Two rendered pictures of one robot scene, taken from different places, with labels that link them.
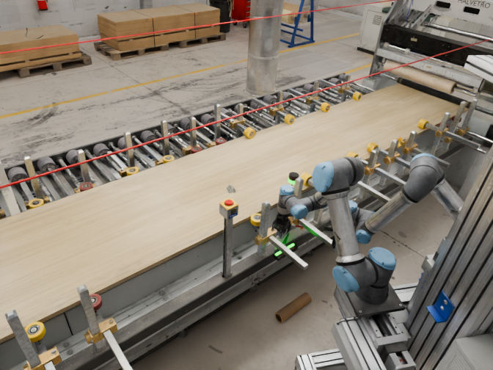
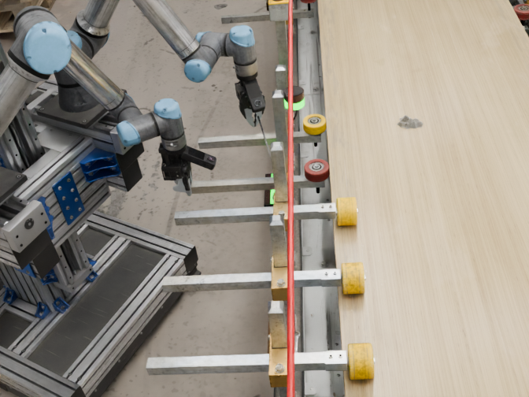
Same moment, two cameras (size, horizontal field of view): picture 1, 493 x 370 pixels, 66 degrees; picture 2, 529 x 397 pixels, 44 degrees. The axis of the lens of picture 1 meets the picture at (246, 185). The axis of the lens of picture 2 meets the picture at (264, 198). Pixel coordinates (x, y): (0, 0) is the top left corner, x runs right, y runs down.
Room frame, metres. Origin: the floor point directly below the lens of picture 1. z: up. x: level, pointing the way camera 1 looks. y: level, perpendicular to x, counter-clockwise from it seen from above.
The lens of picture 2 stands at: (2.99, -1.48, 2.25)
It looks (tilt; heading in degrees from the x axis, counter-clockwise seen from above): 42 degrees down; 138
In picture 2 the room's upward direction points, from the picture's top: 7 degrees counter-clockwise
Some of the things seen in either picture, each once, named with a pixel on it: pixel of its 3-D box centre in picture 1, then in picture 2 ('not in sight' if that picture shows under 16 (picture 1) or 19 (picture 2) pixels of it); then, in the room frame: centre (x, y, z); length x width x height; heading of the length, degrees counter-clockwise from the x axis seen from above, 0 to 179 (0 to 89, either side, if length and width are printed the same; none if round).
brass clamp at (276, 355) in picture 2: (371, 168); (280, 355); (2.32, -0.88, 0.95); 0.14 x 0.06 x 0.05; 131
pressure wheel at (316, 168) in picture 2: not in sight; (317, 179); (1.91, -0.27, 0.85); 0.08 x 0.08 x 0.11
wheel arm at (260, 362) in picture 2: (380, 171); (253, 362); (2.28, -0.94, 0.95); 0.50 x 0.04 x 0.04; 41
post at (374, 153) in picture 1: (367, 178); (283, 366); (2.30, -0.87, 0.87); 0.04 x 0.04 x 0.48; 41
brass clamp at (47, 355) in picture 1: (42, 363); not in sight; (0.84, 0.81, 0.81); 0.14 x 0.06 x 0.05; 131
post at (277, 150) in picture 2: (322, 196); (282, 209); (1.97, -0.49, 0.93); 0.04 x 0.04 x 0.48; 41
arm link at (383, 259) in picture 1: (378, 265); (68, 56); (1.14, -0.58, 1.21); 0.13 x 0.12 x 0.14; 117
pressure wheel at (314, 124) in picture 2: (256, 224); (315, 132); (1.75, -0.08, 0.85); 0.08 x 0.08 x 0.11
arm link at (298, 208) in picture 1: (298, 207); (212, 46); (1.50, -0.27, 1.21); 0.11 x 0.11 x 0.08; 27
